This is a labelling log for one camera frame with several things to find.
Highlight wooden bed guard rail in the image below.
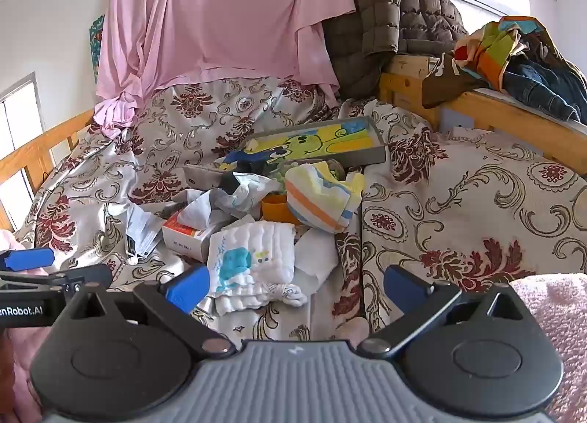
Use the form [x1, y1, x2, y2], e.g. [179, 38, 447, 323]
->
[0, 109, 97, 231]

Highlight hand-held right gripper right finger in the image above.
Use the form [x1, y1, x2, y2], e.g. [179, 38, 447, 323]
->
[357, 264, 533, 357]

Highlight white gauze cloth blue print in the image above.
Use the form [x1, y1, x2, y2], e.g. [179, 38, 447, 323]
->
[206, 221, 308, 317]

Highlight wooden bed end frame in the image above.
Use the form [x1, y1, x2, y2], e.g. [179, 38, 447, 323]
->
[378, 54, 587, 164]

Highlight window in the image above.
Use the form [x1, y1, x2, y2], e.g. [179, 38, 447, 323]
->
[0, 72, 47, 231]

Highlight blue denim jeans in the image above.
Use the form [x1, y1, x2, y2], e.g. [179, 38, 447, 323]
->
[502, 31, 587, 123]

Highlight clear container with green pieces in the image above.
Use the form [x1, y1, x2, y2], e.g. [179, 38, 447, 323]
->
[321, 161, 351, 182]

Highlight pink fleece cloth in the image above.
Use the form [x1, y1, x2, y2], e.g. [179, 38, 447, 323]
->
[0, 229, 52, 423]

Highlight pink bed sheet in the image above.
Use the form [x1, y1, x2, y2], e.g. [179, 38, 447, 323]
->
[94, 0, 358, 139]

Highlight pink fluffy blanket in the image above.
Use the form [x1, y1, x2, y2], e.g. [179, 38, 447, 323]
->
[508, 274, 587, 423]

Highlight orange cup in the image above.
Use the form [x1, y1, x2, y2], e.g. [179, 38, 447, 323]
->
[261, 194, 301, 226]

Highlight yellow striped towel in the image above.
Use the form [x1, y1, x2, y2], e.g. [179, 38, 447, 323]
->
[284, 161, 365, 235]

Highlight white blue printed bag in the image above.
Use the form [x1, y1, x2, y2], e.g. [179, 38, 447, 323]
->
[231, 173, 287, 222]

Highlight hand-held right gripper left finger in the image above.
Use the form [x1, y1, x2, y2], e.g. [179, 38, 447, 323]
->
[52, 264, 237, 357]

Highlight wall poster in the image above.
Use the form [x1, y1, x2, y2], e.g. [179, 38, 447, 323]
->
[88, 15, 106, 84]

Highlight brown printed cloth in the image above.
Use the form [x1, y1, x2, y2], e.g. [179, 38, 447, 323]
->
[421, 54, 489, 109]

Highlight white paper tissue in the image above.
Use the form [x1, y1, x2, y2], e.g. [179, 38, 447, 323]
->
[293, 228, 340, 291]

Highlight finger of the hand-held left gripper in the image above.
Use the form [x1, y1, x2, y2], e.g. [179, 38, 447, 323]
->
[0, 247, 56, 273]
[0, 263, 114, 295]

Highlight brown quilted jacket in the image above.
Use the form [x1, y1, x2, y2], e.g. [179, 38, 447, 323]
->
[321, 0, 468, 100]

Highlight light blue board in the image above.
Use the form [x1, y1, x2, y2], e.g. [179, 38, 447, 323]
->
[438, 109, 475, 135]

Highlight orange white medicine box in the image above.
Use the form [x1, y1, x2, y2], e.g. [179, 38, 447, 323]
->
[161, 212, 225, 264]

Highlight pleated face mask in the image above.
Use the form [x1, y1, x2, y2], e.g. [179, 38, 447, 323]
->
[126, 205, 166, 266]

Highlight colourful patchwork cloth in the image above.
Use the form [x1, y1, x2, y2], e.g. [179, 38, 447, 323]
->
[454, 16, 542, 94]

